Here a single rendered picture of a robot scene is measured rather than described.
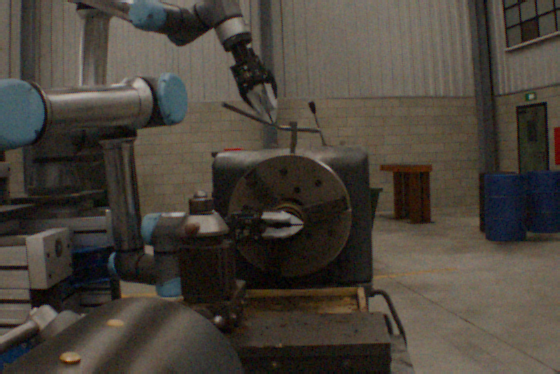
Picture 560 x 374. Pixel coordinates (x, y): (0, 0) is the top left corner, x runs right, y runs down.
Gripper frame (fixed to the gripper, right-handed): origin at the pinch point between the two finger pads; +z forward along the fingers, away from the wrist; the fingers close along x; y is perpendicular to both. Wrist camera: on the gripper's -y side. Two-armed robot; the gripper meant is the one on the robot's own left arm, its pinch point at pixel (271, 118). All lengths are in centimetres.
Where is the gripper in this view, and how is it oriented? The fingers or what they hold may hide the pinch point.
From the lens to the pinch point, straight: 133.3
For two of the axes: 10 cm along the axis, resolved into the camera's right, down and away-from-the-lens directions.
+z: 3.9, 9.2, 0.1
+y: -1.0, 0.6, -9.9
